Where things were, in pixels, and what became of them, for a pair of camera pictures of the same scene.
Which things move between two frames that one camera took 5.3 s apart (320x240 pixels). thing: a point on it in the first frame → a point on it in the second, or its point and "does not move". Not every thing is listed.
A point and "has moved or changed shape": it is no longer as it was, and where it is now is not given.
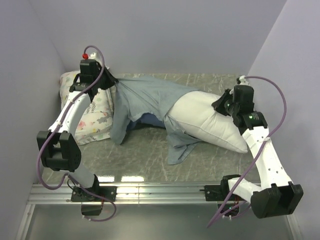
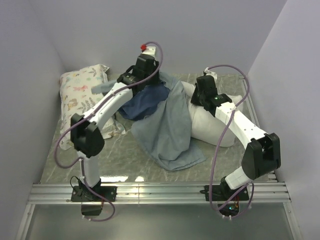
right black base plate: (220, 193) does not move
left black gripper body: (106, 81) → (155, 79)
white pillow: (193, 111) has moved or changed shape
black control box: (91, 210) does not move
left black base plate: (107, 192) does not move
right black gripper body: (226, 106) → (197, 97)
